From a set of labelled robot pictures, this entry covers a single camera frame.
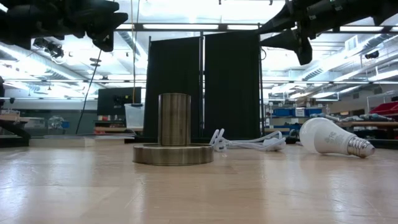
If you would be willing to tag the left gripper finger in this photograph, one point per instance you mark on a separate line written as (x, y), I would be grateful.
(107, 31)
(104, 8)

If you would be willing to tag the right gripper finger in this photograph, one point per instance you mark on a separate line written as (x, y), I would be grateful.
(287, 18)
(298, 42)

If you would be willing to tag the white lightbulb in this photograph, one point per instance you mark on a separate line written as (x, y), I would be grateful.
(323, 135)

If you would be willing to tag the brass lamp socket base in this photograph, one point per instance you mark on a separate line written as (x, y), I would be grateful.
(174, 124)

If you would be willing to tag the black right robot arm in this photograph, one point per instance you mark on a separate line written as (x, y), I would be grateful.
(367, 12)

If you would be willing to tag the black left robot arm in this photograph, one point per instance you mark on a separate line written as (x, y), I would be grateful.
(15, 28)

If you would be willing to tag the black dome fixture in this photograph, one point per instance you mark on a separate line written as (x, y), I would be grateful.
(371, 55)

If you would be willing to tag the black monitor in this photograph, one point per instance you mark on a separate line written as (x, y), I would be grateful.
(109, 102)

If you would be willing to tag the blue storage bin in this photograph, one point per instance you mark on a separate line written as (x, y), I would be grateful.
(314, 112)
(283, 112)

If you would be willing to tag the clear plastic bin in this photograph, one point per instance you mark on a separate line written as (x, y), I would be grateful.
(134, 116)

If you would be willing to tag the red storage bin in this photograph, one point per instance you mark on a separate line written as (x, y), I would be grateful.
(387, 109)

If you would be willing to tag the wooden side table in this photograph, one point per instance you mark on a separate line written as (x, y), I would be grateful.
(9, 118)

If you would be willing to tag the wooden workbench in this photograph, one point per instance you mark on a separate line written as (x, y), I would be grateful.
(385, 124)

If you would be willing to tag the black studio camera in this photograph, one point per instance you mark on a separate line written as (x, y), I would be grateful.
(51, 48)

